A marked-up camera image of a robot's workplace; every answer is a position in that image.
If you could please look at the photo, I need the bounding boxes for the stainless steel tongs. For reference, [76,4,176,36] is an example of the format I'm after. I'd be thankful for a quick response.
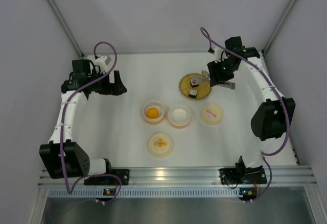
[191,70,236,90]

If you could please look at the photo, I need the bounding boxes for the orange round food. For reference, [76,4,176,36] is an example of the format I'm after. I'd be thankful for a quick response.
[146,107,160,119]

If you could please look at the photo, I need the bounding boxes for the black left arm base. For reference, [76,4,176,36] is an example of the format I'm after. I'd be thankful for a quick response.
[84,168,130,186]

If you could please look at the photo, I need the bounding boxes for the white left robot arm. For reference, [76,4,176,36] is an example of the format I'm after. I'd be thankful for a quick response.
[39,56,127,179]

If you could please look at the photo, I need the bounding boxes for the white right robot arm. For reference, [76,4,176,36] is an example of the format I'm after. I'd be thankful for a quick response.
[207,36,295,169]

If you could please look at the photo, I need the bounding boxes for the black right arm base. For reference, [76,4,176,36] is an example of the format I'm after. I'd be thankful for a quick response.
[219,156,267,185]

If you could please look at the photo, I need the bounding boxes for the yellow lunch box bowl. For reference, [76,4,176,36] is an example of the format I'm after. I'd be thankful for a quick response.
[142,101,166,124]

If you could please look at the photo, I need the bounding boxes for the pink lunch box bowl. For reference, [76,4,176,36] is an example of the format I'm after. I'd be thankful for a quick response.
[168,104,191,129]

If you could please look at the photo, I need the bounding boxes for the round bamboo tray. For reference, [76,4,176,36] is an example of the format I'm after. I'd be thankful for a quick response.
[179,73,212,101]

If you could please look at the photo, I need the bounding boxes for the sushi roll green centre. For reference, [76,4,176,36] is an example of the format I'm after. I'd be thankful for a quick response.
[188,89,198,98]

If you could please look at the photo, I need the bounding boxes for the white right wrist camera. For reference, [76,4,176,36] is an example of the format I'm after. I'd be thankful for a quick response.
[208,47,227,63]

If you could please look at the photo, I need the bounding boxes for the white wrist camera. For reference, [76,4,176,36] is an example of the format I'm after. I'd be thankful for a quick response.
[208,47,227,63]
[94,56,111,73]

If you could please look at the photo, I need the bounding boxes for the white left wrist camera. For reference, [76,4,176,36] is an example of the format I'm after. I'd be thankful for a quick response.
[94,56,111,73]

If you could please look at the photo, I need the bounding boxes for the cream lid pink handle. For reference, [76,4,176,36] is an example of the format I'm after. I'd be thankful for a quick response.
[200,104,224,125]

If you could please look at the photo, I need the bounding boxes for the cream lid orange handle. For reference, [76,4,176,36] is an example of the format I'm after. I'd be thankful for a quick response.
[148,133,173,158]

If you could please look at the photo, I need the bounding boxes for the left aluminium frame post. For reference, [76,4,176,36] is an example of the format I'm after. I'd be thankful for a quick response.
[45,0,84,58]

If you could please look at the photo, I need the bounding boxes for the aluminium frame post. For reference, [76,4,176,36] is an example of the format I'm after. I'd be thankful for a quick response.
[45,0,84,58]
[262,0,299,55]

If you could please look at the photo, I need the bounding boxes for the slotted cable duct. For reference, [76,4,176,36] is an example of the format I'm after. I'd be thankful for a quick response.
[48,187,254,198]

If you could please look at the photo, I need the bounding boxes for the right aluminium frame post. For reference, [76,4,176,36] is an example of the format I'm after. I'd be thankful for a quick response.
[262,0,299,55]

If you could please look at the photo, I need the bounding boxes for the aluminium mounting rail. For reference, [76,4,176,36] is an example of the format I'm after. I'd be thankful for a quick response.
[38,166,317,187]

